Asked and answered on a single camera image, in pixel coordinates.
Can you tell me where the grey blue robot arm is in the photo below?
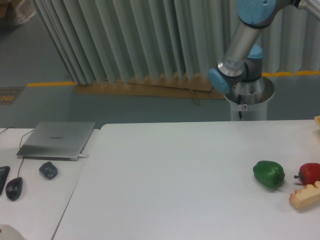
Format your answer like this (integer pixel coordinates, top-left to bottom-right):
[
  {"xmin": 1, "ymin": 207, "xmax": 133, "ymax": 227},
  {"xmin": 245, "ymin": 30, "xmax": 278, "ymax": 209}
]
[{"xmin": 208, "ymin": 0, "xmax": 320, "ymax": 93}]

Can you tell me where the green bell pepper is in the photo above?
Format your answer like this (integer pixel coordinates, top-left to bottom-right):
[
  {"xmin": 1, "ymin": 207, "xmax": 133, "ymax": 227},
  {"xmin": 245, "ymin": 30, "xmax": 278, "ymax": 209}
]
[{"xmin": 252, "ymin": 160, "xmax": 285, "ymax": 189}]

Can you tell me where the red bell pepper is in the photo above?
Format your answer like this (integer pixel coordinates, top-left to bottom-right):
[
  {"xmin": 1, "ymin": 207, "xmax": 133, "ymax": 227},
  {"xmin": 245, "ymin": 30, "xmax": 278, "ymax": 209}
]
[{"xmin": 294, "ymin": 162, "xmax": 320, "ymax": 185}]

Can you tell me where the brown cardboard sheet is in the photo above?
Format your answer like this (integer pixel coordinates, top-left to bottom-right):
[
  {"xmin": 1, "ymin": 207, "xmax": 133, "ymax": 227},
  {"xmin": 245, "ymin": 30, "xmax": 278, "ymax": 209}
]
[{"xmin": 73, "ymin": 73, "xmax": 225, "ymax": 104}]

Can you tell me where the silver closed laptop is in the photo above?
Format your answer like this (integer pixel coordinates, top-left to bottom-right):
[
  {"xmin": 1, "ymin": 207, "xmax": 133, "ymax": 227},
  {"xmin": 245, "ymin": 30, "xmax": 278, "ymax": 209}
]
[{"xmin": 16, "ymin": 121, "xmax": 95, "ymax": 161}]

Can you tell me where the grey pleated curtain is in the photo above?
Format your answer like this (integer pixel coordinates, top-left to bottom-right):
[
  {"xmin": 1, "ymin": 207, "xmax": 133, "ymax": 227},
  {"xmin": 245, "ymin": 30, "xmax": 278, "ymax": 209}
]
[{"xmin": 33, "ymin": 0, "xmax": 320, "ymax": 85}]

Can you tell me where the black earbuds case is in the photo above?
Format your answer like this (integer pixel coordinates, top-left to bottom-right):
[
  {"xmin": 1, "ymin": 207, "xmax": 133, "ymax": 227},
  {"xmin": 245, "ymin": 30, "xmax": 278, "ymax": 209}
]
[{"xmin": 39, "ymin": 161, "xmax": 58, "ymax": 180}]

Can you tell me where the wooden tray corner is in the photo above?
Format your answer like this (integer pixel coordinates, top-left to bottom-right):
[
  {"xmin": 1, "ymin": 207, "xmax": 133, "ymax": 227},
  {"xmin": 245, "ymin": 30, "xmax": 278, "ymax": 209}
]
[{"xmin": 314, "ymin": 115, "xmax": 320, "ymax": 126}]

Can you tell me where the black computer mouse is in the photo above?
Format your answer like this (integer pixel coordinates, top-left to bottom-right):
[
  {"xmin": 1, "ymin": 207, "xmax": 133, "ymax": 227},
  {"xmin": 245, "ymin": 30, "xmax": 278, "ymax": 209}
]
[{"xmin": 5, "ymin": 177, "xmax": 23, "ymax": 201}]

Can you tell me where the black keyboard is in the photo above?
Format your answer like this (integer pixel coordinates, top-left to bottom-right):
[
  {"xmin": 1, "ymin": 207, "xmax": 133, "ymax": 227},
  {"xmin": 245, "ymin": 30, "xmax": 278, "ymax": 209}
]
[{"xmin": 0, "ymin": 166, "xmax": 11, "ymax": 195}]

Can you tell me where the beige toy bread slice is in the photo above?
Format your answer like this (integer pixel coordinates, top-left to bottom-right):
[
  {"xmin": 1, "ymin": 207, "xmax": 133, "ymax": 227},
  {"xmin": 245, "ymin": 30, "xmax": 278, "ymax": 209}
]
[{"xmin": 289, "ymin": 181, "xmax": 320, "ymax": 210}]

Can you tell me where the plastic wrapped cardboard box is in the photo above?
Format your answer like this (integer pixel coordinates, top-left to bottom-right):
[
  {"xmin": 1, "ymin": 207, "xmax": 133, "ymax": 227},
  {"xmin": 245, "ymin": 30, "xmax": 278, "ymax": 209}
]
[{"xmin": 0, "ymin": 0, "xmax": 36, "ymax": 28}]

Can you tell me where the white plate edge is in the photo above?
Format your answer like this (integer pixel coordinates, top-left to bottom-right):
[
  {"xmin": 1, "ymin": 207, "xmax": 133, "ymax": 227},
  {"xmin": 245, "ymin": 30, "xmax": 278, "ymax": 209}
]
[{"xmin": 0, "ymin": 224, "xmax": 25, "ymax": 240}]

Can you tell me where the white laptop cable plug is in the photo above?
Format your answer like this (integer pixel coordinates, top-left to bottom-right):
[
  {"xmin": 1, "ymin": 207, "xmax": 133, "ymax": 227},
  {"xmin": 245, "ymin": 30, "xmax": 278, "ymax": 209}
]
[{"xmin": 78, "ymin": 154, "xmax": 89, "ymax": 159}]

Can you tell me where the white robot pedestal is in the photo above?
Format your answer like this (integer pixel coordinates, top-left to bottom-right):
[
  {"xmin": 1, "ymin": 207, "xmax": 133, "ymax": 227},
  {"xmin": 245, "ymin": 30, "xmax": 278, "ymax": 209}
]
[{"xmin": 224, "ymin": 76, "xmax": 275, "ymax": 121}]

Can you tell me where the black mouse cable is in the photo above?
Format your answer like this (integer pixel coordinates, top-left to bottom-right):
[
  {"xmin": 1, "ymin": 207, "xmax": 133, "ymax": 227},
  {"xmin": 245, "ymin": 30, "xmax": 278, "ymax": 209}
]
[{"xmin": 0, "ymin": 126, "xmax": 38, "ymax": 179}]

